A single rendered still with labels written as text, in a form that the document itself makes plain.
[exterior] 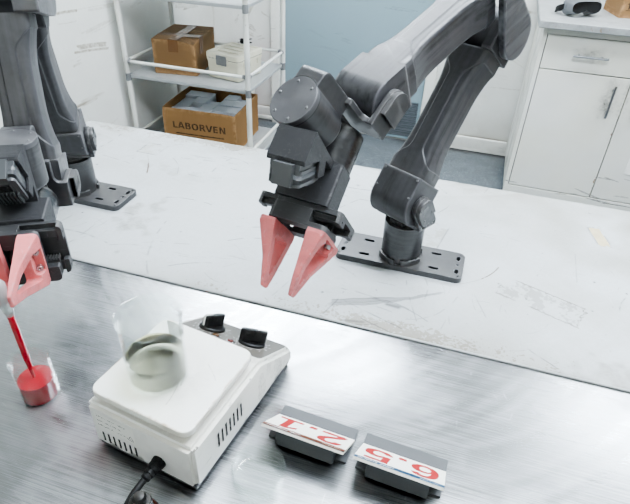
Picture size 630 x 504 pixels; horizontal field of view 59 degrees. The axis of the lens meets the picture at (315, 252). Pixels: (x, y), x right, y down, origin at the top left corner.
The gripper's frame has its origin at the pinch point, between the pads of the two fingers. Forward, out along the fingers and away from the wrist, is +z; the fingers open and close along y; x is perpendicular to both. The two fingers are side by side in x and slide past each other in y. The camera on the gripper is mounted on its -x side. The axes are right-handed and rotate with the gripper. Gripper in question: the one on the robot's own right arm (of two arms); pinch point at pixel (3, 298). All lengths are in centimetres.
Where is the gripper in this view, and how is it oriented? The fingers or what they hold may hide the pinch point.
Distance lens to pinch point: 64.5
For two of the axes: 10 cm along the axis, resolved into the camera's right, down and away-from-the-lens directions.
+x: -0.3, 8.2, 5.8
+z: 2.3, 5.7, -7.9
